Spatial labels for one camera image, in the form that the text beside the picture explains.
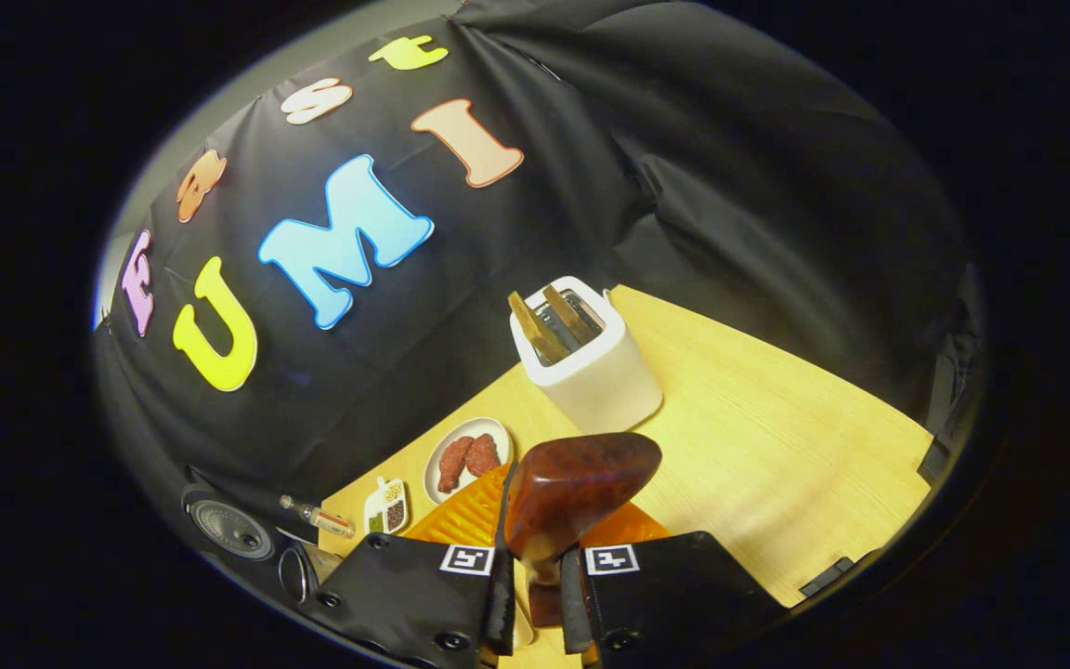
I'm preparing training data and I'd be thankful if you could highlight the small glass bottle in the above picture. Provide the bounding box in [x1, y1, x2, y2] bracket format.
[280, 495, 357, 540]

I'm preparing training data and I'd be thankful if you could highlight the white divided bean dish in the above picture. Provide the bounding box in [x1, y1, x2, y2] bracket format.
[363, 476, 411, 535]

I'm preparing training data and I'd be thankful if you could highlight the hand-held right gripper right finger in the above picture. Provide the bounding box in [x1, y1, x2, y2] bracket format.
[558, 502, 789, 669]

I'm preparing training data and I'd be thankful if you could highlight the grey rice cooker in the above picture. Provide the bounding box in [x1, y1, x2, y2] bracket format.
[180, 483, 350, 607]

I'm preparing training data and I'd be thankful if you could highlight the black backdrop cloth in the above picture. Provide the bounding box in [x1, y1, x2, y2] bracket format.
[94, 0, 986, 549]

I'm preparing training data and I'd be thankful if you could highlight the wooden spoon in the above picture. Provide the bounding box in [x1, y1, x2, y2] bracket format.
[502, 432, 663, 628]

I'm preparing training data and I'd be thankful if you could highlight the white round plate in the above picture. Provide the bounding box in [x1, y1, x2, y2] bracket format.
[424, 417, 513, 505]

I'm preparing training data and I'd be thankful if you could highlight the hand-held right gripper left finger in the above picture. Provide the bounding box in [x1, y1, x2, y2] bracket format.
[298, 462, 517, 669]

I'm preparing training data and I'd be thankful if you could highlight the brown meat piece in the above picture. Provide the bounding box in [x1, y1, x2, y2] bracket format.
[465, 433, 502, 478]
[437, 435, 476, 493]

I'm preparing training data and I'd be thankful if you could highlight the black table edge bracket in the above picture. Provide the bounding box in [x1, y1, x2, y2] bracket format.
[797, 556, 858, 597]

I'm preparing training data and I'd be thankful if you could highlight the brown toast slice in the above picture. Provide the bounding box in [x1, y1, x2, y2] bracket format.
[509, 291, 568, 365]
[542, 284, 601, 347]

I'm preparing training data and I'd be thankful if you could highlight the white toaster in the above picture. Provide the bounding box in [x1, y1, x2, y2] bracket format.
[509, 276, 664, 435]

